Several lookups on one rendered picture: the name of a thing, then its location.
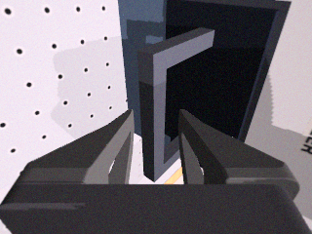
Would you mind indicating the grey perforated base plate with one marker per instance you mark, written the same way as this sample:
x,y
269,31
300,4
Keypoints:
x,y
61,76

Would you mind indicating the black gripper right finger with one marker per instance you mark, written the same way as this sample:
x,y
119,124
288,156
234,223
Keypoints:
x,y
225,159

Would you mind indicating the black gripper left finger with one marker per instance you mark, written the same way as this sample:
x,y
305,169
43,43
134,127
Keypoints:
x,y
89,158

